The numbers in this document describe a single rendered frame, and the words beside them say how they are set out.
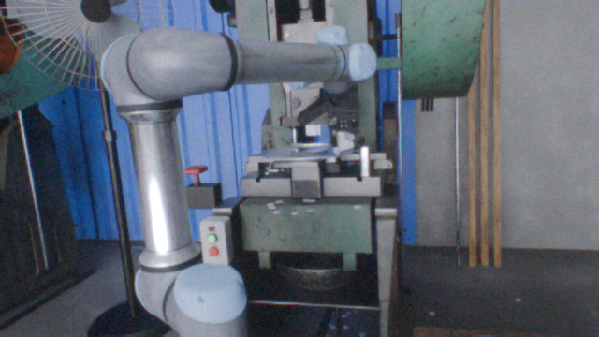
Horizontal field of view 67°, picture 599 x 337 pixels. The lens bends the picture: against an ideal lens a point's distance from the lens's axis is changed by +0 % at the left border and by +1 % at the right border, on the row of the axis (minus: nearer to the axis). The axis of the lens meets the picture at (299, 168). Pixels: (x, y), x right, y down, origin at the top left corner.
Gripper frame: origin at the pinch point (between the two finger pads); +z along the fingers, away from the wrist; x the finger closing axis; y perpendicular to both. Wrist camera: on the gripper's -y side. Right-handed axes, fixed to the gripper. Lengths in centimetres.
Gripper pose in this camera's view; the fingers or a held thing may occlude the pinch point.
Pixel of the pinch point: (335, 152)
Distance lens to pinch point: 128.8
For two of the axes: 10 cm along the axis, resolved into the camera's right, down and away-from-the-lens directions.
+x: 1.3, -5.9, 7.9
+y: 9.8, -0.3, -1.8
